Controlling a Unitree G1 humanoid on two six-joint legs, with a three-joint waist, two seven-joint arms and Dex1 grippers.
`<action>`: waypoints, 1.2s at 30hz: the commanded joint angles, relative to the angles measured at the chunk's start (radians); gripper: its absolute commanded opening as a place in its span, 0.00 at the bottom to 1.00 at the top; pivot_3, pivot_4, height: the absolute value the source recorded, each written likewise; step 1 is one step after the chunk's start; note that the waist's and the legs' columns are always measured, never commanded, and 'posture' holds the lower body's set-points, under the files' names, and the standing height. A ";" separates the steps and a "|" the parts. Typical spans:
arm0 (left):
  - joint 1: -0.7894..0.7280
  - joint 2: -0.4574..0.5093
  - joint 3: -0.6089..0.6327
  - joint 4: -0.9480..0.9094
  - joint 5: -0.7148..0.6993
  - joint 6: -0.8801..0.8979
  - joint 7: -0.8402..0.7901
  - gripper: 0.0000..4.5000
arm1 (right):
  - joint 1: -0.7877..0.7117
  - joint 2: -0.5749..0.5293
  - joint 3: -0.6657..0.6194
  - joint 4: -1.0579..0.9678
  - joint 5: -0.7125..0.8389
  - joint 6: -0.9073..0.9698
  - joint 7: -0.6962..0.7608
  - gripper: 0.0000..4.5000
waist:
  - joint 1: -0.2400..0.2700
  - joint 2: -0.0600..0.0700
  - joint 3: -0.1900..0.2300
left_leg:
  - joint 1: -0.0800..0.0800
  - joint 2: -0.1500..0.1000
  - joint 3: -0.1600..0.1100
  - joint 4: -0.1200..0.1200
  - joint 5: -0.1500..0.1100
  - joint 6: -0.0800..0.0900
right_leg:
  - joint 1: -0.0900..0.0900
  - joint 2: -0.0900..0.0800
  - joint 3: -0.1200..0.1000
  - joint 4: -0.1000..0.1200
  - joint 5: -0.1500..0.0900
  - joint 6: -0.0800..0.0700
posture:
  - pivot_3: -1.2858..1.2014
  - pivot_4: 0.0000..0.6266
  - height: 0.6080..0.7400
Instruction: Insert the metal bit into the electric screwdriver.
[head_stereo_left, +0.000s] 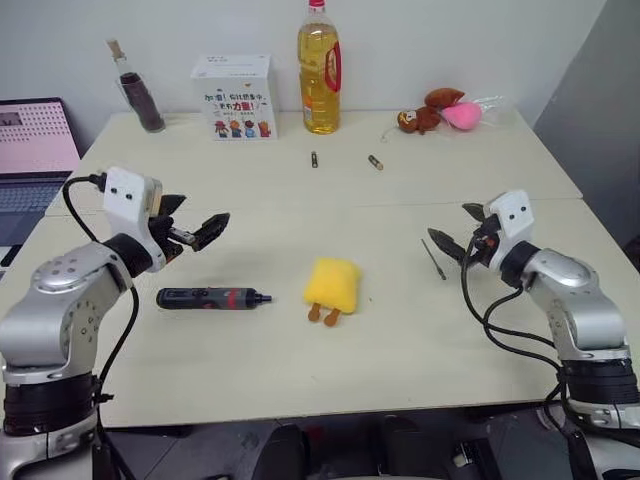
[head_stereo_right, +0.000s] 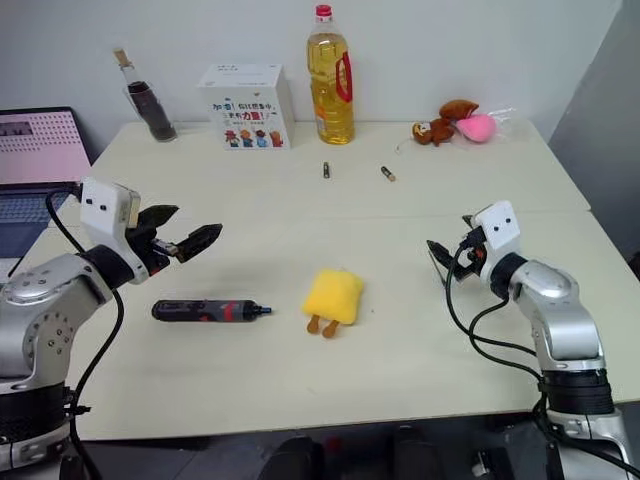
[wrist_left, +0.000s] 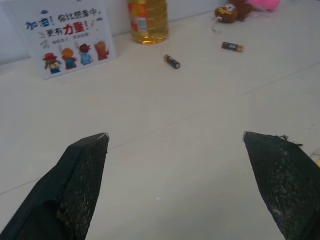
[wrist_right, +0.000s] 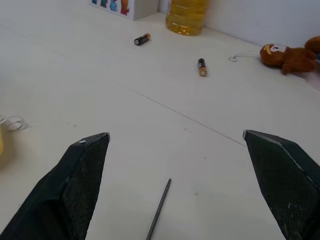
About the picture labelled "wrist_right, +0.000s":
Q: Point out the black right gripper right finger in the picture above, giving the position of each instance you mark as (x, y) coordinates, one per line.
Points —
(282, 180)

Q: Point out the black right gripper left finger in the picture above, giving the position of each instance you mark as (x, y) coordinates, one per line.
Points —
(65, 195)

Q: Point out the thin grey metal rod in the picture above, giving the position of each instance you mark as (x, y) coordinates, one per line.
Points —
(160, 209)

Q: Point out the yellow object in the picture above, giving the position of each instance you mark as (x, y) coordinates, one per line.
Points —
(2, 147)

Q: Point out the brown plush monkey toy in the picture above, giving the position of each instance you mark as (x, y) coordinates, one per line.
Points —
(287, 57)

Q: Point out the black and gold battery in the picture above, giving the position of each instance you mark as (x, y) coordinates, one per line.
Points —
(141, 39)
(202, 67)

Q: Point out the yellow oil bottle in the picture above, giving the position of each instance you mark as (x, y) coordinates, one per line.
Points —
(187, 16)

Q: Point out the white box with cartoon print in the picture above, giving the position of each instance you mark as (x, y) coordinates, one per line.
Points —
(117, 7)

